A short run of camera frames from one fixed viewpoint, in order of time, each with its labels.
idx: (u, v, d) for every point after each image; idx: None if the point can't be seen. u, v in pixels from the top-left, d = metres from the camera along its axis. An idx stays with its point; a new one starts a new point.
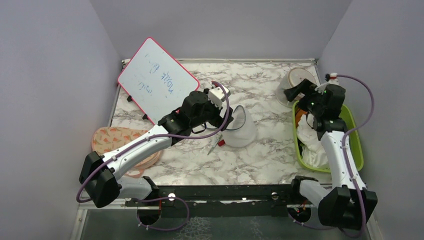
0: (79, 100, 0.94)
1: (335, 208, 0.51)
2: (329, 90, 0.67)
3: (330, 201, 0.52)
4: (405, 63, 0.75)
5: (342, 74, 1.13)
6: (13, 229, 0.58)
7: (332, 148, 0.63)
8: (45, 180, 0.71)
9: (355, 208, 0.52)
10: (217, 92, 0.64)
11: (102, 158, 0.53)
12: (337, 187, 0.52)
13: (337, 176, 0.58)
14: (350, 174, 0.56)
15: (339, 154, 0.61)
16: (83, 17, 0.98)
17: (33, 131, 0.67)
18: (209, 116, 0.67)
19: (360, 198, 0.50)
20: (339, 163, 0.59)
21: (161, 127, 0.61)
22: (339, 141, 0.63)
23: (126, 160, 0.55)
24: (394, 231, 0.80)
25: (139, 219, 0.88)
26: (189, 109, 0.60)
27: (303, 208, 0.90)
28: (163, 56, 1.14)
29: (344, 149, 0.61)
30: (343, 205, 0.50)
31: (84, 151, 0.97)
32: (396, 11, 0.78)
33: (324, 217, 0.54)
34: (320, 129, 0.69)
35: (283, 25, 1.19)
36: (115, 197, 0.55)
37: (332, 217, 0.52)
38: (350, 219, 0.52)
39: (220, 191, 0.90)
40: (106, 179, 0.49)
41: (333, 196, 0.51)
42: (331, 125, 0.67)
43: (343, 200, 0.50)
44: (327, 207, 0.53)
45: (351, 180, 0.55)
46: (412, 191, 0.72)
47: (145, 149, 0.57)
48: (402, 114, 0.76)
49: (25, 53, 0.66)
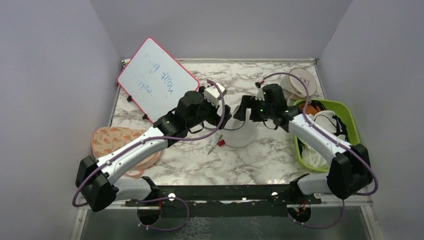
0: (79, 100, 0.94)
1: (344, 177, 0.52)
2: (267, 89, 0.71)
3: (336, 175, 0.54)
4: (405, 63, 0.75)
5: (343, 74, 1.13)
6: (12, 229, 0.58)
7: (304, 129, 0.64)
8: (45, 181, 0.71)
9: (358, 167, 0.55)
10: (213, 90, 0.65)
11: (96, 163, 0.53)
12: (335, 158, 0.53)
13: (325, 150, 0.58)
14: (333, 140, 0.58)
15: (313, 131, 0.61)
16: (83, 17, 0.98)
17: (32, 132, 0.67)
18: (205, 116, 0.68)
19: (358, 156, 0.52)
20: (318, 137, 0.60)
21: (157, 128, 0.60)
22: (303, 122, 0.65)
23: (121, 164, 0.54)
24: (395, 231, 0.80)
25: (139, 219, 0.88)
26: (185, 110, 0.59)
27: (303, 208, 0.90)
28: (163, 56, 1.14)
29: (312, 125, 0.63)
30: (347, 170, 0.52)
31: (84, 150, 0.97)
32: (396, 11, 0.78)
33: (342, 193, 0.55)
34: (283, 123, 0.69)
35: (283, 25, 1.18)
36: (113, 200, 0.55)
37: (348, 187, 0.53)
38: (362, 179, 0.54)
39: (220, 191, 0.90)
40: (101, 184, 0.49)
41: (336, 168, 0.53)
42: (288, 113, 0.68)
43: (344, 165, 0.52)
44: (337, 181, 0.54)
45: (338, 146, 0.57)
46: (413, 191, 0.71)
47: (140, 152, 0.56)
48: (402, 114, 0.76)
49: (25, 54, 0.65)
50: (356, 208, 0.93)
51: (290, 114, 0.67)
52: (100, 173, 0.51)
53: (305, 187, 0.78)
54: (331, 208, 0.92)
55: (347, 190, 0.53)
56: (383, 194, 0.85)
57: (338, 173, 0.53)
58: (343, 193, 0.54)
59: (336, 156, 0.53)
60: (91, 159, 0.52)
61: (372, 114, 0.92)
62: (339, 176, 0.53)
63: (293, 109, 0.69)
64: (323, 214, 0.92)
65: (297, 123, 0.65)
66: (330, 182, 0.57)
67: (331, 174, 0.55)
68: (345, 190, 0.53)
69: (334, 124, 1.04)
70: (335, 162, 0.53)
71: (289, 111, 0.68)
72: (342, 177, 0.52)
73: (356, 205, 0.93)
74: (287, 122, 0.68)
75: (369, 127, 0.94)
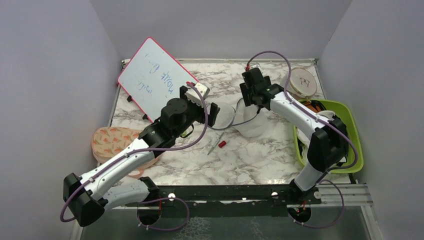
0: (79, 100, 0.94)
1: (323, 151, 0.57)
2: (246, 72, 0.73)
3: (315, 148, 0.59)
4: (405, 63, 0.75)
5: (343, 74, 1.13)
6: (12, 229, 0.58)
7: (285, 107, 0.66)
8: (44, 180, 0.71)
9: (335, 140, 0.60)
10: (193, 92, 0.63)
11: (79, 180, 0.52)
12: (314, 133, 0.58)
13: (305, 126, 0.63)
14: (312, 117, 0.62)
15: (294, 108, 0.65)
16: (83, 17, 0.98)
17: (32, 132, 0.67)
18: (192, 119, 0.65)
19: (335, 129, 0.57)
20: (298, 114, 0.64)
21: (142, 140, 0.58)
22: (284, 99, 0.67)
23: (105, 180, 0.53)
24: (395, 231, 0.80)
25: (139, 219, 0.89)
26: (168, 120, 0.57)
27: (303, 208, 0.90)
28: (163, 56, 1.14)
29: (293, 103, 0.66)
30: (326, 143, 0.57)
31: (84, 150, 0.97)
32: (396, 11, 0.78)
33: (321, 164, 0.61)
34: (265, 101, 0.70)
35: (283, 25, 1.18)
36: (100, 215, 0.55)
37: (325, 159, 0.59)
38: (338, 150, 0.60)
39: (220, 191, 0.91)
40: (84, 202, 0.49)
41: (315, 142, 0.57)
42: (269, 91, 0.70)
43: (323, 139, 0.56)
44: (316, 154, 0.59)
45: (317, 121, 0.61)
46: (412, 191, 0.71)
47: (125, 166, 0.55)
48: (402, 114, 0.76)
49: (25, 54, 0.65)
50: (356, 208, 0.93)
51: (270, 92, 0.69)
52: (84, 190, 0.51)
53: (302, 185, 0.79)
54: (330, 207, 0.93)
55: (324, 161, 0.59)
56: (383, 194, 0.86)
57: (317, 146, 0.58)
58: (321, 164, 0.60)
59: (315, 131, 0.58)
60: (75, 176, 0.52)
61: (372, 114, 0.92)
62: (319, 150, 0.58)
63: (273, 88, 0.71)
64: (323, 214, 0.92)
65: (278, 101, 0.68)
66: (310, 154, 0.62)
67: (311, 149, 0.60)
68: (323, 162, 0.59)
69: None
70: (314, 137, 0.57)
71: (269, 90, 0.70)
72: (322, 151, 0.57)
73: (356, 205, 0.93)
74: (269, 100, 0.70)
75: (368, 126, 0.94)
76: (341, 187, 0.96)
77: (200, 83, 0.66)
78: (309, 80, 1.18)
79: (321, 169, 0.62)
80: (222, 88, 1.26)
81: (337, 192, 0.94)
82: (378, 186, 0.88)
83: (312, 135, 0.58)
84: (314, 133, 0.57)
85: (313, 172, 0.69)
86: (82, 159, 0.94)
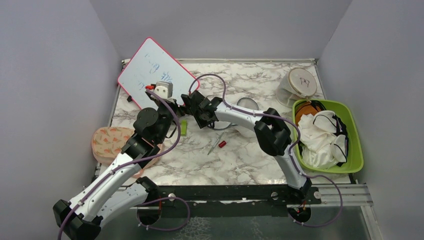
0: (79, 100, 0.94)
1: (267, 137, 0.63)
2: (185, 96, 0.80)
3: (262, 139, 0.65)
4: (404, 63, 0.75)
5: (343, 73, 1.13)
6: (13, 230, 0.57)
7: (227, 113, 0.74)
8: (44, 180, 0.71)
9: (276, 126, 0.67)
10: (159, 92, 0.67)
11: (69, 205, 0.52)
12: (255, 126, 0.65)
13: (247, 123, 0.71)
14: (249, 113, 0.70)
15: (234, 112, 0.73)
16: (83, 16, 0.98)
17: (33, 132, 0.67)
18: (169, 120, 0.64)
19: (270, 116, 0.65)
20: (239, 116, 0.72)
21: (126, 154, 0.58)
22: (224, 107, 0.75)
23: (94, 201, 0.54)
24: (395, 231, 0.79)
25: (139, 219, 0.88)
26: (142, 134, 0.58)
27: (303, 208, 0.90)
28: (163, 56, 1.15)
29: (232, 108, 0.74)
30: (268, 132, 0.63)
31: (84, 151, 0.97)
32: (395, 12, 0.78)
33: (274, 150, 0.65)
34: (212, 115, 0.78)
35: (283, 25, 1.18)
36: (96, 233, 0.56)
37: (273, 143, 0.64)
38: (283, 134, 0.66)
39: (220, 191, 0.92)
40: (77, 226, 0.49)
41: (259, 134, 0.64)
42: (211, 105, 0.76)
43: (264, 127, 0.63)
44: (266, 144, 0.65)
45: (254, 116, 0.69)
46: (412, 191, 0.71)
47: (112, 183, 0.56)
48: (401, 115, 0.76)
49: (25, 54, 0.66)
50: (356, 208, 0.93)
51: (213, 105, 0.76)
52: (75, 215, 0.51)
53: (291, 182, 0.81)
54: (330, 208, 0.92)
55: (275, 148, 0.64)
56: (383, 194, 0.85)
57: (262, 137, 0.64)
58: (275, 151, 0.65)
59: (257, 125, 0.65)
60: (64, 202, 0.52)
61: (372, 113, 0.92)
62: (265, 139, 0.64)
63: (214, 101, 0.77)
64: (323, 214, 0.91)
65: (221, 110, 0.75)
66: (263, 146, 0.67)
67: (260, 140, 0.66)
68: (274, 148, 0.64)
69: (334, 124, 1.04)
70: (257, 130, 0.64)
71: (211, 104, 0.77)
72: (267, 138, 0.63)
73: (356, 205, 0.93)
74: (214, 113, 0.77)
75: (368, 127, 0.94)
76: (341, 187, 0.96)
77: (160, 82, 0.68)
78: (309, 80, 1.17)
79: (280, 154, 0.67)
80: (222, 88, 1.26)
81: (337, 193, 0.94)
82: (378, 186, 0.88)
83: (254, 127, 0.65)
84: (256, 126, 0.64)
85: (282, 163, 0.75)
86: (82, 160, 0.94)
